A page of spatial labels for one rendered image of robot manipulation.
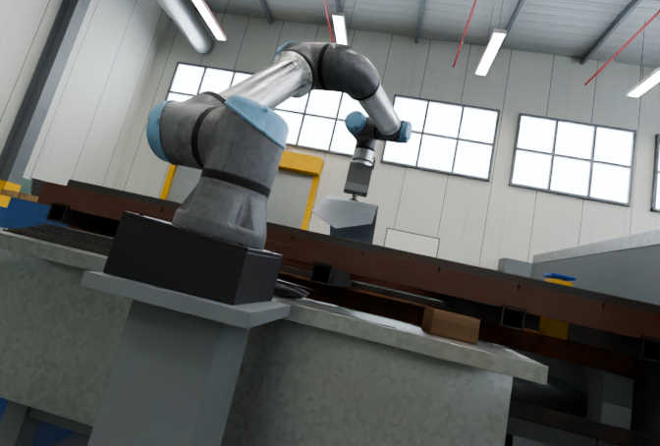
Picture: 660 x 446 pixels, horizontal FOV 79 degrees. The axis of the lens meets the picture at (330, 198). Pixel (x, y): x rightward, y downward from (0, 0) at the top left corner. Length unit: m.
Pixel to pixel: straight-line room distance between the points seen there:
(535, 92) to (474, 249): 4.12
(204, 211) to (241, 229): 0.06
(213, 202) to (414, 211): 9.05
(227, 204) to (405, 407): 0.59
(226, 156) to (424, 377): 0.62
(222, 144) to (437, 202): 9.14
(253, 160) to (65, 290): 0.71
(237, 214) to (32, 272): 0.75
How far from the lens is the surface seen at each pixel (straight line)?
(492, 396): 0.99
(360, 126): 1.35
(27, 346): 1.26
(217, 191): 0.63
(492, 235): 9.81
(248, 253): 0.57
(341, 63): 1.00
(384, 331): 0.78
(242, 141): 0.64
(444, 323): 0.88
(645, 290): 1.34
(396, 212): 9.56
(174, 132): 0.73
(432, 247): 9.49
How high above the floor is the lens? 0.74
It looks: 11 degrees up
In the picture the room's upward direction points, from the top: 13 degrees clockwise
